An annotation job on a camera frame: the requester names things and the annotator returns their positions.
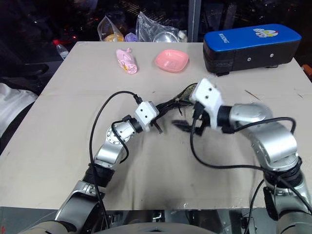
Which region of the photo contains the short black left wrist cable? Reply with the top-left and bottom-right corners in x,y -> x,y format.
111,115 -> 133,162

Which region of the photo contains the pink plastic bowl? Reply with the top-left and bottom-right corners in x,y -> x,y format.
154,49 -> 190,74

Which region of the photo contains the blue and black box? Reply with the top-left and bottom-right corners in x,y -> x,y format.
202,23 -> 303,77

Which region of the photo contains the long black left arm cable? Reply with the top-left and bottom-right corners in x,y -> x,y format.
89,91 -> 144,229

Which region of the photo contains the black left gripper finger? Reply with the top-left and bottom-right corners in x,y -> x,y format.
163,104 -> 183,115
162,97 -> 188,108

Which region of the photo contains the dark object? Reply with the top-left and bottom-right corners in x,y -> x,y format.
168,82 -> 199,110

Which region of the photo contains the short black wrist cable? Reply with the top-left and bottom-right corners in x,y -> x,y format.
220,117 -> 297,135
111,115 -> 133,162

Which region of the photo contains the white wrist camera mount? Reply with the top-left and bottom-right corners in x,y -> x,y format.
134,100 -> 160,133
189,78 -> 224,130

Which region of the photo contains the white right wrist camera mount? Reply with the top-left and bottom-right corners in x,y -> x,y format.
189,78 -> 224,130

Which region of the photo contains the clear crumpled plastic bag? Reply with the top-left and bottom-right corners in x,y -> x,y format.
135,13 -> 182,43

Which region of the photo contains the thin wooden stick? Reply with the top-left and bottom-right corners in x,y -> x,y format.
244,89 -> 261,101

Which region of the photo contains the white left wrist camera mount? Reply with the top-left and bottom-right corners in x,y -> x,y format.
134,100 -> 160,133

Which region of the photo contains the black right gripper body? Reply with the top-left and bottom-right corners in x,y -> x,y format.
192,102 -> 211,137

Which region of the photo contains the orange object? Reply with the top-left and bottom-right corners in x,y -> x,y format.
302,64 -> 312,81

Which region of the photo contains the black office chair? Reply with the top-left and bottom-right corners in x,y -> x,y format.
0,62 -> 50,96

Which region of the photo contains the short black right wrist cable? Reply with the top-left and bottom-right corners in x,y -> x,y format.
220,117 -> 297,135

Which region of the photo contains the shiny metal bowl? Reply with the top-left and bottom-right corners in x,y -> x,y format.
153,31 -> 178,43

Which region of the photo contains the pink plastic toy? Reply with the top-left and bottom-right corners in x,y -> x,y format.
115,47 -> 139,75

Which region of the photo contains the clear bag with yellow contents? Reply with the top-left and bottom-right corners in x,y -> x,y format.
97,15 -> 128,42

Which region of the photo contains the white cloth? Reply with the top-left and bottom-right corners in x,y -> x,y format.
0,82 -> 39,137

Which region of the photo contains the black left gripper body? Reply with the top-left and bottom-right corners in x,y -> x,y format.
151,103 -> 169,135

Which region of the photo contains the grey metal pole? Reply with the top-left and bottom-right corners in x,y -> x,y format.
188,0 -> 202,43

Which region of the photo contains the red-capped plastic bottle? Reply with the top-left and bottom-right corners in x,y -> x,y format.
52,39 -> 69,60

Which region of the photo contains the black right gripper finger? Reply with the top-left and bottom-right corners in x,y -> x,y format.
177,124 -> 195,133
171,119 -> 191,127

